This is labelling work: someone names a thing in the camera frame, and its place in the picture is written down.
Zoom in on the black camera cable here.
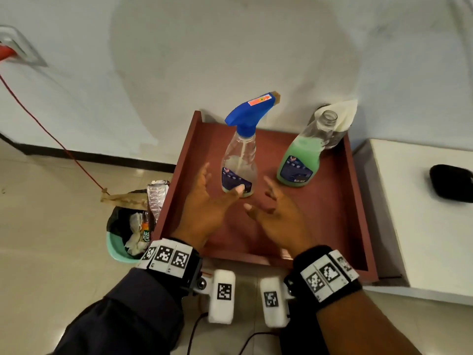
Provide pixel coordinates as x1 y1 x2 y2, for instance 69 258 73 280
186 311 210 355
238 330 282 355

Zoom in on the brown paper scrap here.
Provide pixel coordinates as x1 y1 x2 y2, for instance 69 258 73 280
100 188 149 211

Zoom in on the reddish brown wooden tray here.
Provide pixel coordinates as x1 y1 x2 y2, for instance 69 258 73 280
152 110 378 284

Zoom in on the small orange drink bottle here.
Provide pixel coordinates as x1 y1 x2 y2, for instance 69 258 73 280
140 212 152 243

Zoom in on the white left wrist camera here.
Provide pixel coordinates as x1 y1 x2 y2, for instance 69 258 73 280
199 269 236 325

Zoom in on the person's left forearm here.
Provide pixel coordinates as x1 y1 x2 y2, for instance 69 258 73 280
52 268 185 355

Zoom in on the open bottle with green liquid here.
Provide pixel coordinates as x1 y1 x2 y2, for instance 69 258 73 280
276 110 339 188

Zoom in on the silver foil packet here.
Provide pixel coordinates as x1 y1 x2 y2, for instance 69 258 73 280
147 180 170 223

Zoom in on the clear spray bottle blue trigger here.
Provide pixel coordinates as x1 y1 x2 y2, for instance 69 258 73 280
220 91 281 198

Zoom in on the green bin with black bag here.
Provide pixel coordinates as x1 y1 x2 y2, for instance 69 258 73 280
106 206 156 264

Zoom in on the black left camera cable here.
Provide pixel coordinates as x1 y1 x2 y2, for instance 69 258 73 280
186 311 210 355

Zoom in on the black oval case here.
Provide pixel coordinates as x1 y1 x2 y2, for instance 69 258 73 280
429 164 473 204

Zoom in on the white wall socket plate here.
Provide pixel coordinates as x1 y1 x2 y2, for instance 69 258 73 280
0 24 49 68

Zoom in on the person's left hand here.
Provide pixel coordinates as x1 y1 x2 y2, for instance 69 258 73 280
172 162 245 252

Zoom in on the left wristband with marker tags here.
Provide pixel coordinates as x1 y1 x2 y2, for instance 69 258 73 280
136 238 203 289

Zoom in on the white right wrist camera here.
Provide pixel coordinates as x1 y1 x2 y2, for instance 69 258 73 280
259 276 291 329

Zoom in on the white paper funnel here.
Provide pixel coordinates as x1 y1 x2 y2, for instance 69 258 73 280
325 99 358 134

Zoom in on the person's right hand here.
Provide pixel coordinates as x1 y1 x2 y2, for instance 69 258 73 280
243 176 318 258

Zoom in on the white cabinet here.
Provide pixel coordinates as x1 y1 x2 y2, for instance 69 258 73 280
353 138 473 306

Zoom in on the red cable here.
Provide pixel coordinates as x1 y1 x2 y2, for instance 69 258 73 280
0 73 108 193

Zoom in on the right wristband with marker tags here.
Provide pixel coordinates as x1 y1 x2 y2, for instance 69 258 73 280
284 245 363 313

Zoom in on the black right camera cable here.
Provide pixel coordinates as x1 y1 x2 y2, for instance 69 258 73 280
238 330 282 355

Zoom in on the person's right forearm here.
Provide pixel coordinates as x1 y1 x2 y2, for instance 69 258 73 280
281 292 422 355

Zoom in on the crumpled white paper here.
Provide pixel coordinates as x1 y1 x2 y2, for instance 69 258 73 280
123 212 149 256

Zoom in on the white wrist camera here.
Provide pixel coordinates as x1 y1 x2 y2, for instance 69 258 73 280
259 276 291 329
199 269 236 325

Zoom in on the wristband with marker tags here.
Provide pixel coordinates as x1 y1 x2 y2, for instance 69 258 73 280
136 238 203 289
284 245 363 313

